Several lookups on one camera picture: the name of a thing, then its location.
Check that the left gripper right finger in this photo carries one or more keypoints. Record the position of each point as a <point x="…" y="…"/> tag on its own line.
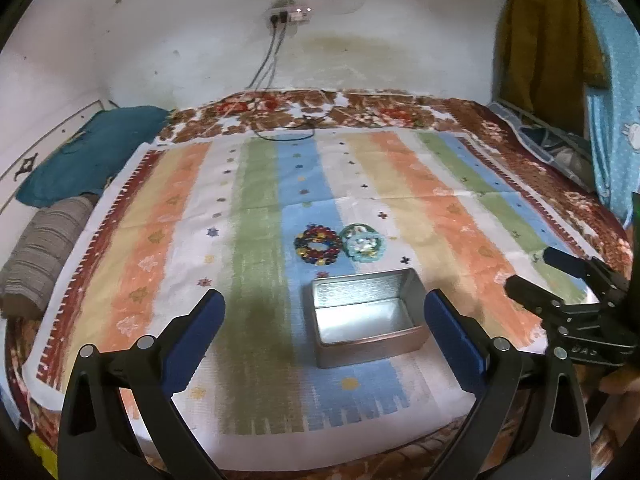
<point x="553" y="439"/>

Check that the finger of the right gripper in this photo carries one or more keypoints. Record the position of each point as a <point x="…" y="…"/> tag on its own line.
<point x="532" y="297"/>
<point x="593" y="271"/>

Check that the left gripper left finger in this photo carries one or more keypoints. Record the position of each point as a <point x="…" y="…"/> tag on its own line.
<point x="96" y="440"/>

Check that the silver metal tin box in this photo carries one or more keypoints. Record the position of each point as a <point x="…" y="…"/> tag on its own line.
<point x="361" y="318"/>

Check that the grey patterned cloth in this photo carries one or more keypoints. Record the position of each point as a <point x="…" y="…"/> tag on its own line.
<point x="566" y="152"/>

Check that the blue dotted cloth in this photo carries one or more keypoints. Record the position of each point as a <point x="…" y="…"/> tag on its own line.
<point x="613" y="113"/>

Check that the grey striped pillow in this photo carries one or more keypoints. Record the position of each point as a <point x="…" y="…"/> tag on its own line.
<point x="29" y="276"/>

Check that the mustard yellow garment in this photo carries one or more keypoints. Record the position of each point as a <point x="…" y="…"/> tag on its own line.
<point x="549" y="55"/>

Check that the teal pillow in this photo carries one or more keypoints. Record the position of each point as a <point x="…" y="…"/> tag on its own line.
<point x="101" y="149"/>

